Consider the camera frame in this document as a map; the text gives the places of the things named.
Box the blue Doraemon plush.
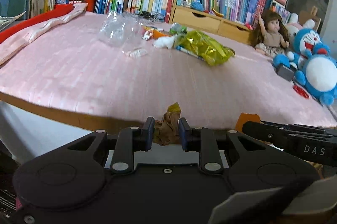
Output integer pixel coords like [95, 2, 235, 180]
[273, 28, 336, 106]

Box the yellow green snack bag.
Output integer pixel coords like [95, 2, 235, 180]
[174, 30, 235, 67]

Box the open magazine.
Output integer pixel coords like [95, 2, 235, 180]
[0, 11, 26, 31]

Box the red mat edge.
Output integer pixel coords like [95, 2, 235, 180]
[0, 4, 74, 43]

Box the brown haired doll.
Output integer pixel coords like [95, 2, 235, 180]
[252, 10, 290, 58]

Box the clear plastic bag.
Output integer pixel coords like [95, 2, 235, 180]
[98, 11, 154, 56]

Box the brown paper wad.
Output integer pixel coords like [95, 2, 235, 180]
[152, 103, 181, 146]

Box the white crumpled tissue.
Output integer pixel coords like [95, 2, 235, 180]
[153, 35, 177, 49]

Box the colourful snack wrapper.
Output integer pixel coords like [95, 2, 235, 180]
[142, 26, 163, 40]

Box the wooden drawer organizer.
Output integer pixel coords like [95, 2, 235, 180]
[170, 0, 253, 45]

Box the pink folded quilt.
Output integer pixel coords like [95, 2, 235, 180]
[0, 3, 89, 66]

